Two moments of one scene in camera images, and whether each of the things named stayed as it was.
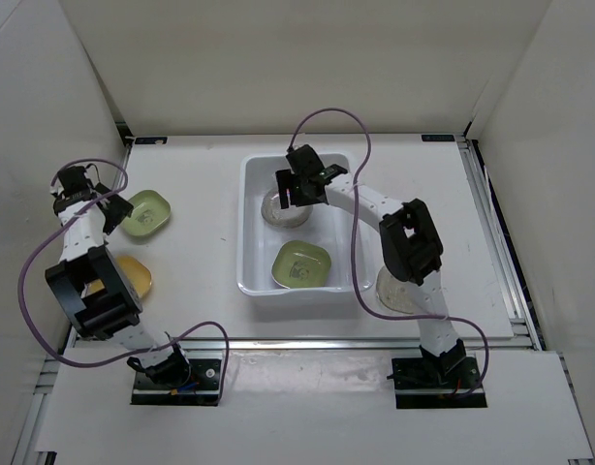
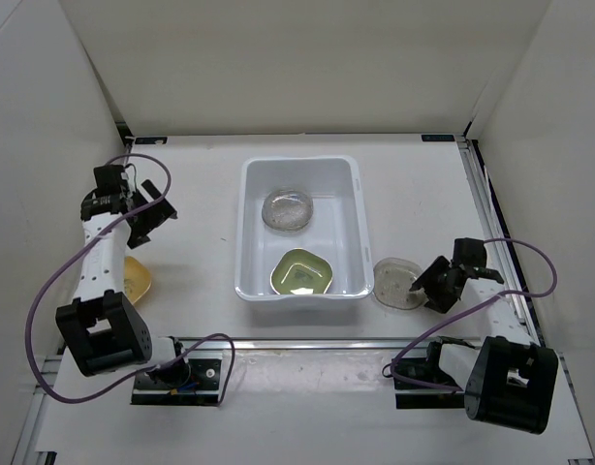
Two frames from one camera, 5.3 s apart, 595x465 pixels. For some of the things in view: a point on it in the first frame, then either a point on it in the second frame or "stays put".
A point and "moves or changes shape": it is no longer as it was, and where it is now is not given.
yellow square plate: (136, 273) stays put
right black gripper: (285, 181) to (427, 280)
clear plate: (397, 294) stays put
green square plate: (150, 210) moves or changes shape
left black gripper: (118, 209) to (158, 213)
